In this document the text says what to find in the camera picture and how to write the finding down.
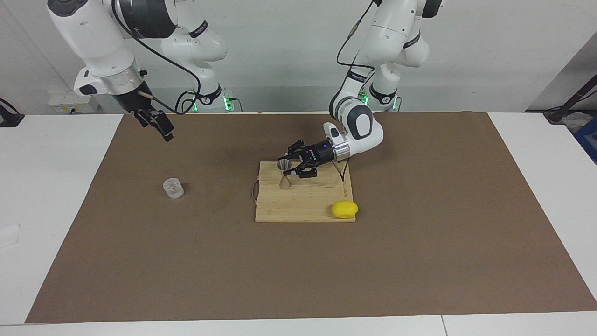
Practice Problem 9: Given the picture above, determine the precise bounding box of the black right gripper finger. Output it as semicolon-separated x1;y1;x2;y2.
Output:
132;110;157;127
152;111;174;142

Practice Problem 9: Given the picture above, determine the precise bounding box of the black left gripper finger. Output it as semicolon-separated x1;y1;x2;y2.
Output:
283;161;319;179
285;139;308;157

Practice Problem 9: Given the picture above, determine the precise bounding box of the steel double jigger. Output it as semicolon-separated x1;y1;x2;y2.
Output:
277;159;293;190

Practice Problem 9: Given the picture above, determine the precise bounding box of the small clear glass cup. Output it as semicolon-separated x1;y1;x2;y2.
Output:
163;177;184;200

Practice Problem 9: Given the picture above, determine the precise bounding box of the bamboo cutting board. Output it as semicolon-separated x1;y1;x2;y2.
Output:
252;161;356;223

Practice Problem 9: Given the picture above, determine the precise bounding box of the yellow lemon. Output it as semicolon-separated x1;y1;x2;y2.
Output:
332;201;359;219

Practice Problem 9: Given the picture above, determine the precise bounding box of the brown table mat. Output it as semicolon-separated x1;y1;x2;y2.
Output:
26;112;597;324

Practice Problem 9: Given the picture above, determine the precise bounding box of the white paper label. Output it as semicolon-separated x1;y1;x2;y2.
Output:
0;224;21;249

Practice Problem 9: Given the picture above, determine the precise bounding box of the black tripod stand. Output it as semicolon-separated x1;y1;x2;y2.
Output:
543;74;597;124

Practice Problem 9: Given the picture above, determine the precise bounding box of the blue crate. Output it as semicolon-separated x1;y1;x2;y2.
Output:
575;117;597;165

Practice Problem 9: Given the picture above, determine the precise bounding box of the black base cable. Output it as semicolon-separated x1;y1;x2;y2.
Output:
174;90;195;113

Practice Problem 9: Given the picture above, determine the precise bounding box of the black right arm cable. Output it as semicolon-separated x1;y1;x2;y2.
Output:
111;0;202;115

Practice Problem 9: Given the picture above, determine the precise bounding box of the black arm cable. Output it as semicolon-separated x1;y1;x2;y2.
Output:
111;0;202;115
333;0;378;183

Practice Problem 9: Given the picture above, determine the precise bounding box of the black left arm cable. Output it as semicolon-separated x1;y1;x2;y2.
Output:
333;0;378;183

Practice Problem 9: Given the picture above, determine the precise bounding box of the black clamp mount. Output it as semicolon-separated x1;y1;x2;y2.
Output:
0;98;25;127

